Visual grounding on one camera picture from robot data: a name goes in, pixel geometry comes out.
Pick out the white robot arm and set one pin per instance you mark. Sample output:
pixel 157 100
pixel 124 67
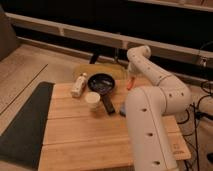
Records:
pixel 144 107

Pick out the white cup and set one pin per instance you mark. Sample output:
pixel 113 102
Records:
pixel 92 100

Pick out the black floor mat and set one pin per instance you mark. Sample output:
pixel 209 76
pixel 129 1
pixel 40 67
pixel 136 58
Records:
pixel 21 142

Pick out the white bottle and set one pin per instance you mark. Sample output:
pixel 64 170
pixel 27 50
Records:
pixel 79 85

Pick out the yellow-green cloth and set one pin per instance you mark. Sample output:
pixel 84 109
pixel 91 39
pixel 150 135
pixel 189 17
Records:
pixel 116 71

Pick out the black frying pan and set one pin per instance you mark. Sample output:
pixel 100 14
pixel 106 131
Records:
pixel 103 84

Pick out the wooden table top board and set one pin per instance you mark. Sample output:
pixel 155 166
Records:
pixel 78 139

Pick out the orange pepper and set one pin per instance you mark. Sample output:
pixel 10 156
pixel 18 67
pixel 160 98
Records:
pixel 130 83

